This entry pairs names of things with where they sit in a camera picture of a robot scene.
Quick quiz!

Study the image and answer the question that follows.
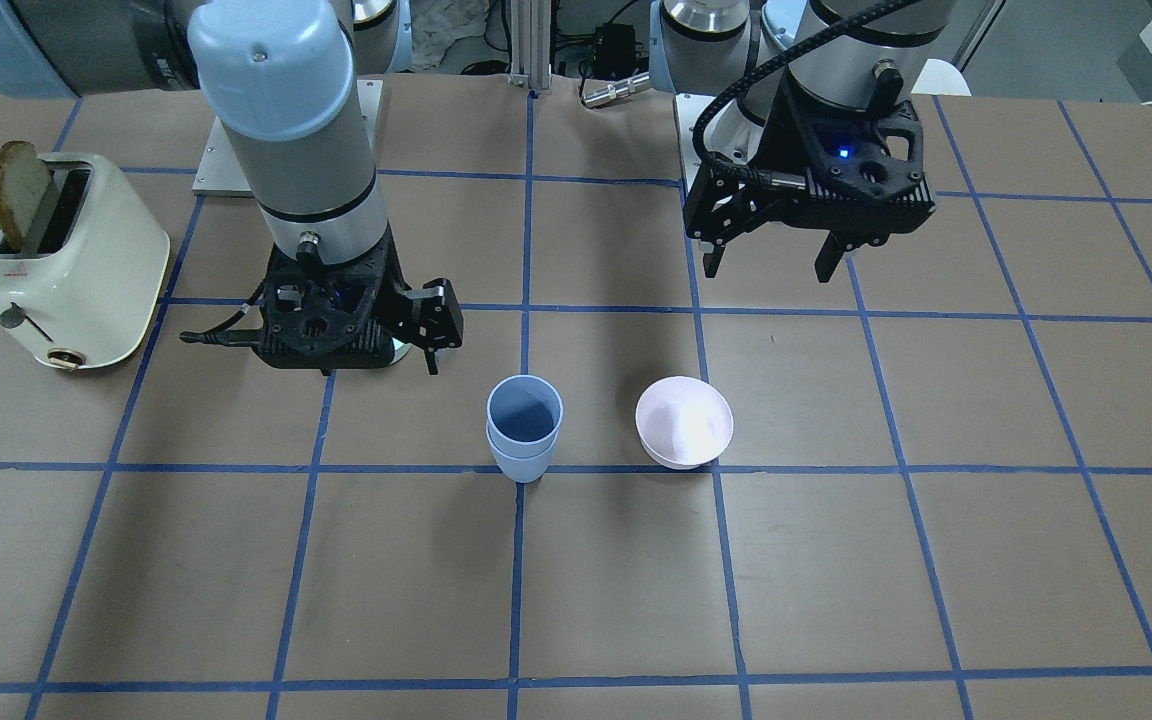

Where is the pink bowl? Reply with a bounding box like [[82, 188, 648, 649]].
[[634, 376, 735, 471]]

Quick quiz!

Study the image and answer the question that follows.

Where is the blue cup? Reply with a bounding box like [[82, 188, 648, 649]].
[[486, 376, 564, 457], [485, 423, 559, 484]]

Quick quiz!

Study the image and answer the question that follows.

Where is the cream toaster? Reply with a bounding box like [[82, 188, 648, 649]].
[[0, 152, 172, 370]]

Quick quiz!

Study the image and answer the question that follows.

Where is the toast slice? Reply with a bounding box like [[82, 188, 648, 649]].
[[0, 141, 52, 253]]

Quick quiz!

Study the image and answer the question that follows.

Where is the black gripper by toaster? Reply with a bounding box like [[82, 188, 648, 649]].
[[256, 232, 465, 376]]

